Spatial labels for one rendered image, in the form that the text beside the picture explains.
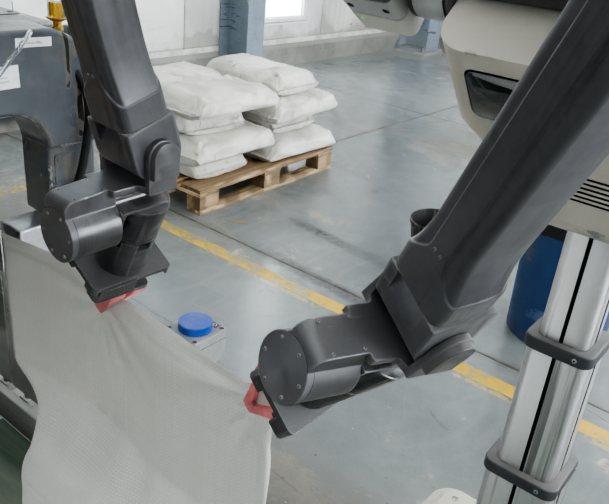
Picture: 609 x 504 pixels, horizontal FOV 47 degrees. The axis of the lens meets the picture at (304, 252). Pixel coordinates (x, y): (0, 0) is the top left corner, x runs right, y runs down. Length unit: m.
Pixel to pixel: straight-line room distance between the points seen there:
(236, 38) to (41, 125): 5.97
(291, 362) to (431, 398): 2.08
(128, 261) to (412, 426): 1.77
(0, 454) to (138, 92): 1.18
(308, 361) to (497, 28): 0.51
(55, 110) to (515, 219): 0.76
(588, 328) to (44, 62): 0.86
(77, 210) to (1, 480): 1.05
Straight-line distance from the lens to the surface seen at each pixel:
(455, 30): 0.89
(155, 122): 0.71
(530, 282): 2.94
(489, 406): 2.63
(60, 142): 1.07
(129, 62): 0.68
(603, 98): 0.36
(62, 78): 1.05
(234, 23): 6.98
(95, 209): 0.72
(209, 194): 3.79
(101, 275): 0.81
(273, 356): 0.54
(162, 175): 0.72
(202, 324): 1.24
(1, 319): 1.93
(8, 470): 1.70
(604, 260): 1.10
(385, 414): 2.47
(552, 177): 0.40
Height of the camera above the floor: 1.51
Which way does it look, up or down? 26 degrees down
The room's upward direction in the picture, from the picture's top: 6 degrees clockwise
